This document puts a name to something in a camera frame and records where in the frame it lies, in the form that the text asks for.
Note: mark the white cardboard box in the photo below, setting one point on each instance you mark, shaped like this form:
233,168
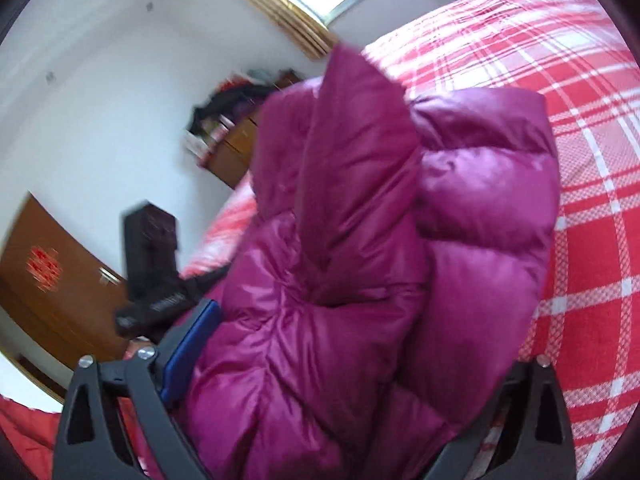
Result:
194,144

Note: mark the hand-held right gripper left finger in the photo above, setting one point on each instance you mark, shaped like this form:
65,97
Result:
192,345

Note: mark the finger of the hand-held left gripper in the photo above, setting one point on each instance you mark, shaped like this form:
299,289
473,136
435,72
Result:
202,280

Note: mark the red cloth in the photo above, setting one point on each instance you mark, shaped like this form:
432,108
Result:
27,435

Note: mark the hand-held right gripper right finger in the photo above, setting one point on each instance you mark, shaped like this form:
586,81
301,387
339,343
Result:
522,410

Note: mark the long tan patterned curtain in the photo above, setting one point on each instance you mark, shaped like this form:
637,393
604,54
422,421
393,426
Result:
280,5

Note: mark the bed with red plaid sheet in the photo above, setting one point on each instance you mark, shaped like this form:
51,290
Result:
590,160

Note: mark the black jacket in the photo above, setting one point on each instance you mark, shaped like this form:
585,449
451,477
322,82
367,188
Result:
230,100

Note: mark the magenta puffer jacket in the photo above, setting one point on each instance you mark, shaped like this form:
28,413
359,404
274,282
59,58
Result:
360,260

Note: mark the wooden door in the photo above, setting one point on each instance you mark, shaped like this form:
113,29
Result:
55,300

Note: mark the red paper door decoration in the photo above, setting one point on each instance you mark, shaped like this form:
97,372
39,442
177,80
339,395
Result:
46,269

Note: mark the wooden desk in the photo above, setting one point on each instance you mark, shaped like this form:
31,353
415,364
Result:
235,152

